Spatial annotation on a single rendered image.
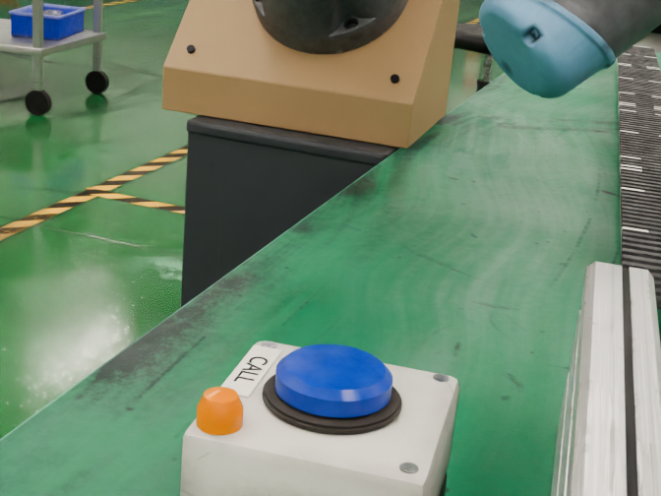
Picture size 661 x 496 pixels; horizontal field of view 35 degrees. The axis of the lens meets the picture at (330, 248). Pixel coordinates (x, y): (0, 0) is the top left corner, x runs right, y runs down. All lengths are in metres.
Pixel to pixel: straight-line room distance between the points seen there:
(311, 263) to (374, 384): 0.31
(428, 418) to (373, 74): 0.64
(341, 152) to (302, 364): 0.60
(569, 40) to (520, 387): 0.20
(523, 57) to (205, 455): 0.36
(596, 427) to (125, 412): 0.23
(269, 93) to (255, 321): 0.45
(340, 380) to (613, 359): 0.09
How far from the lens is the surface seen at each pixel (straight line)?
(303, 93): 0.98
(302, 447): 0.34
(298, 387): 0.35
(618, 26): 0.64
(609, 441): 0.32
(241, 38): 1.02
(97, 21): 4.71
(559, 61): 0.62
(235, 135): 0.99
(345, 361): 0.36
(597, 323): 0.40
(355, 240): 0.70
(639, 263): 0.64
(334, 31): 0.97
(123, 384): 0.50
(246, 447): 0.34
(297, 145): 0.96
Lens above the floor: 1.01
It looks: 20 degrees down
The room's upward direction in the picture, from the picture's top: 5 degrees clockwise
